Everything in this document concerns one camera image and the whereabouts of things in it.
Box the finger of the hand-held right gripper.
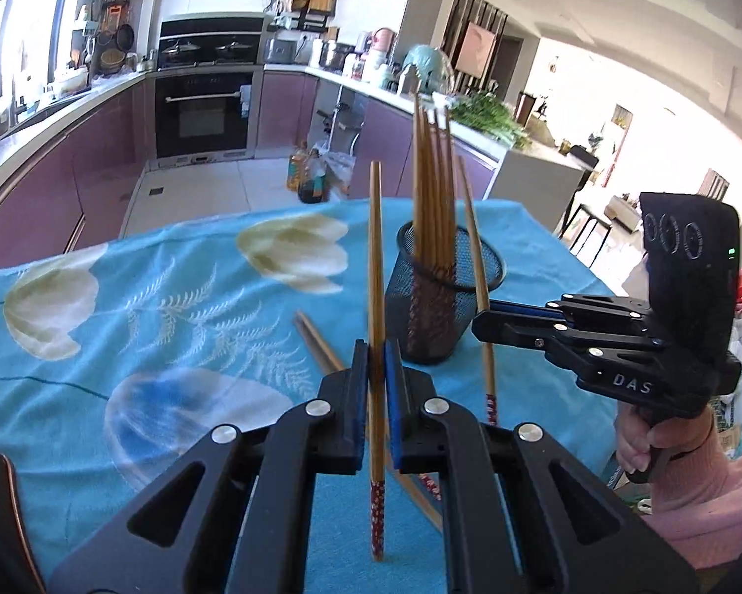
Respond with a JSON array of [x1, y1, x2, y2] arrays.
[[487, 293, 654, 323], [472, 311, 666, 363]]

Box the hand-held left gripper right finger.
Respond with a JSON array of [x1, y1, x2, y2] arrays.
[[383, 339, 700, 594]]

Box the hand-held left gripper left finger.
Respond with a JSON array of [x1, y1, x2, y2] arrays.
[[49, 340, 372, 594]]

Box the single red-tipped wooden chopstick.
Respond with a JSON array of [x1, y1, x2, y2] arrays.
[[293, 313, 444, 534], [369, 161, 388, 563], [301, 311, 442, 502], [456, 156, 499, 428]]

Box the black mesh utensil holder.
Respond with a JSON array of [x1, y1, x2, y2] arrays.
[[384, 221, 507, 366]]

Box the bundle of wooden chopsticks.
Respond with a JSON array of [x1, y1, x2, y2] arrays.
[[408, 94, 460, 353]]

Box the person's right hand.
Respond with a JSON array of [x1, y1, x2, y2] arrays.
[[615, 407, 716, 472]]

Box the black stool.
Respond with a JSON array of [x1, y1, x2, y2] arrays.
[[563, 204, 614, 267]]

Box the blue floral tablecloth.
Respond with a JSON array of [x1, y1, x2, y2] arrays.
[[0, 198, 626, 594]]

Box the bunch of leafy greens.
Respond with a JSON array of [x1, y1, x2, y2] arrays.
[[451, 93, 531, 150]]

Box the pink base cabinets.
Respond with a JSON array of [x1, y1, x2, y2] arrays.
[[256, 68, 499, 200], [0, 71, 156, 261]]

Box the clear plastic bag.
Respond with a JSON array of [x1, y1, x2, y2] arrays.
[[321, 148, 355, 190]]

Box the dark slatted partition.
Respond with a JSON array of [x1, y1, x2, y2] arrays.
[[439, 0, 510, 98]]

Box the steel stockpot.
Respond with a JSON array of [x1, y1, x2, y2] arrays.
[[318, 42, 354, 73]]

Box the black built-in oven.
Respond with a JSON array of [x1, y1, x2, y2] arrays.
[[154, 68, 256, 160]]

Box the silver toaster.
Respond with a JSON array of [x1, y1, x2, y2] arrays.
[[265, 37, 298, 64]]

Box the black range hood stove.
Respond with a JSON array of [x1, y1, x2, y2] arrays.
[[158, 12, 272, 69]]

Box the large kitchen window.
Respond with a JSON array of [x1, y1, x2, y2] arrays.
[[0, 0, 82, 113]]

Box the pink wall picture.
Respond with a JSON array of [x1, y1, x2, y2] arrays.
[[458, 21, 496, 76]]

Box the black wall rack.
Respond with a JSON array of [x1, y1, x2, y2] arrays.
[[268, 0, 340, 36]]

